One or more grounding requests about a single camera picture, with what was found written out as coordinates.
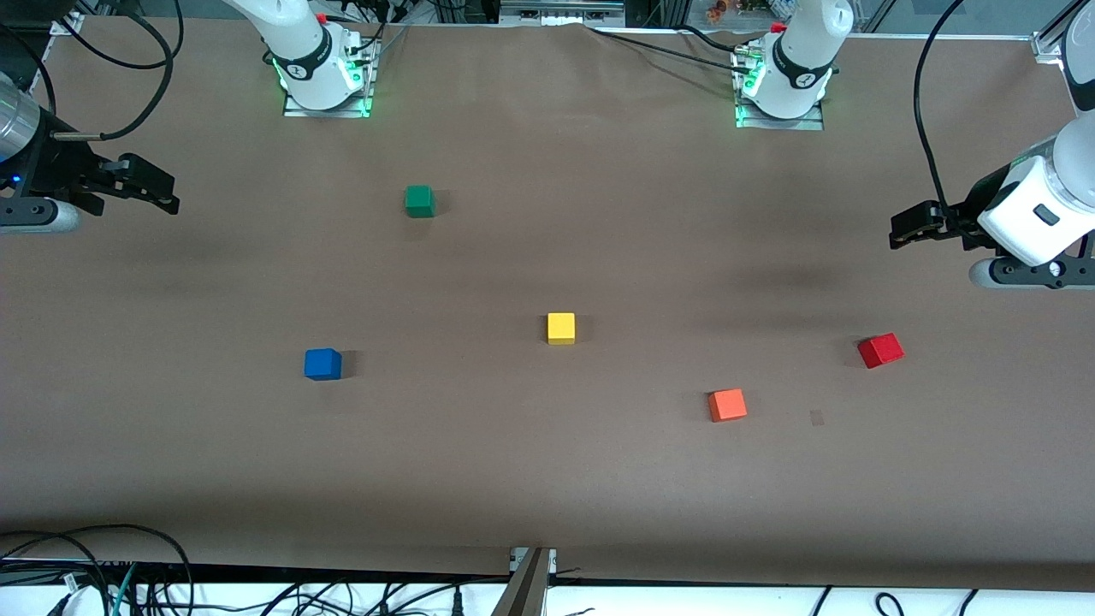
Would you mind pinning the metal rail behind table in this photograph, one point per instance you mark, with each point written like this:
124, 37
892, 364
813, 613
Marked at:
556, 8

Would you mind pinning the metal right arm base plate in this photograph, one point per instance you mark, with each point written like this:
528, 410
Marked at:
299, 111

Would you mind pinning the green cube block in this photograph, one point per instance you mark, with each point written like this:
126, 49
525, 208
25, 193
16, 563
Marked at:
419, 202

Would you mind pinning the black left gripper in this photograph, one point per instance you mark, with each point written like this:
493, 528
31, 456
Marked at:
965, 213

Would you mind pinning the yellow cube block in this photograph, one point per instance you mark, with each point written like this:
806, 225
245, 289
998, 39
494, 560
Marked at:
561, 328

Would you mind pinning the orange cube block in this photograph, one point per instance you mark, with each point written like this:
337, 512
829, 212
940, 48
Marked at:
727, 405

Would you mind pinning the red cube block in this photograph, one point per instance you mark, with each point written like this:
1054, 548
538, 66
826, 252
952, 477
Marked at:
881, 351

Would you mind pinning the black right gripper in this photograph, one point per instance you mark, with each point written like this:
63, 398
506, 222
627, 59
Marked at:
53, 168

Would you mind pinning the aluminium corner profile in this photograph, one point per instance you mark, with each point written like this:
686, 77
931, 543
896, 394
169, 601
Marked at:
1048, 43

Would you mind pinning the aluminium bar bracket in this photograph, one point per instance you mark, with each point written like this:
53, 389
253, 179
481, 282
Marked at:
526, 590

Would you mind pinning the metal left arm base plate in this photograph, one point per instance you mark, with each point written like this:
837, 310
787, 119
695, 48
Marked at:
808, 125

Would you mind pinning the blue cube block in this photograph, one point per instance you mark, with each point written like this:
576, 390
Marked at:
322, 364

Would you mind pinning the table cover sheet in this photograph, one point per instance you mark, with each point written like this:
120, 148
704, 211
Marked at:
547, 214

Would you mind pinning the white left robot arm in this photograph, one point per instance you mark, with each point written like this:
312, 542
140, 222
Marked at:
804, 60

